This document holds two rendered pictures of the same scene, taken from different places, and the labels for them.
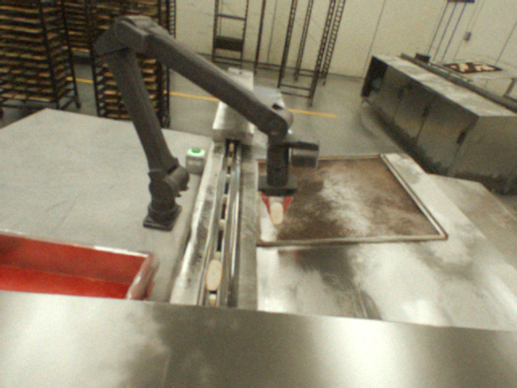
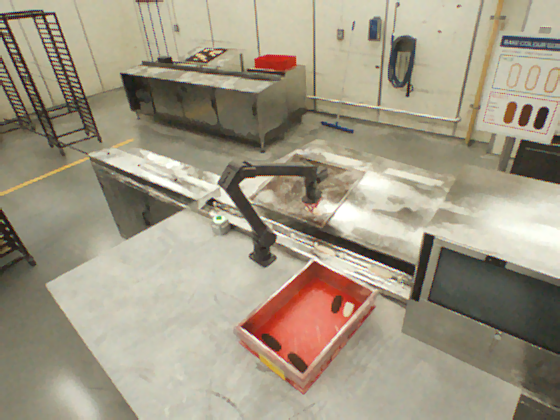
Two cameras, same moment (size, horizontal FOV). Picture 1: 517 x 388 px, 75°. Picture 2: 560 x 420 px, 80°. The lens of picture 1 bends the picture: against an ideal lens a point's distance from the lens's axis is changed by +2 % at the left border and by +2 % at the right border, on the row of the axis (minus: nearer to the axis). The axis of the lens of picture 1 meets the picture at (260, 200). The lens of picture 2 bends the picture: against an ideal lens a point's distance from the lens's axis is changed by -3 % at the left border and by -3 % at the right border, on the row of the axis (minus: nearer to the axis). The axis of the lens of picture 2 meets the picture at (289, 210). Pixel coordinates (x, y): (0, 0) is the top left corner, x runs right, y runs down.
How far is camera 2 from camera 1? 1.21 m
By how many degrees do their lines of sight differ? 38
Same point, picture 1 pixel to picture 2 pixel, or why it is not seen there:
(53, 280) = (288, 307)
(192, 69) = (273, 170)
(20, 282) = (281, 319)
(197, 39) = not seen: outside the picture
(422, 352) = (459, 184)
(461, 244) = (370, 171)
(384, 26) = (93, 38)
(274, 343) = (453, 194)
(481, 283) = (390, 180)
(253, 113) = (303, 172)
